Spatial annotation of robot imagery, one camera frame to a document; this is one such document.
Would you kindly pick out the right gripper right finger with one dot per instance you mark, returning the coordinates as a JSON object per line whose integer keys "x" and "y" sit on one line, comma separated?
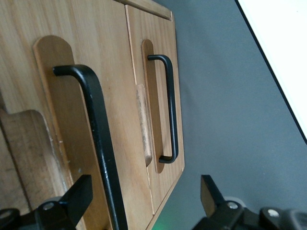
{"x": 213, "y": 203}

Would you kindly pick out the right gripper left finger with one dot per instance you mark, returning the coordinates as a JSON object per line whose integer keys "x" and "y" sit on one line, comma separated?
{"x": 76, "y": 203}

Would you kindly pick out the wooden drawer cabinet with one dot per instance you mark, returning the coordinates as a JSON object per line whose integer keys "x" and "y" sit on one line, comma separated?
{"x": 153, "y": 7}

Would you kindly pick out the cream plastic tray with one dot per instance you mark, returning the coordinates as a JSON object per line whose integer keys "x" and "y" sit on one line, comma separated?
{"x": 283, "y": 36}

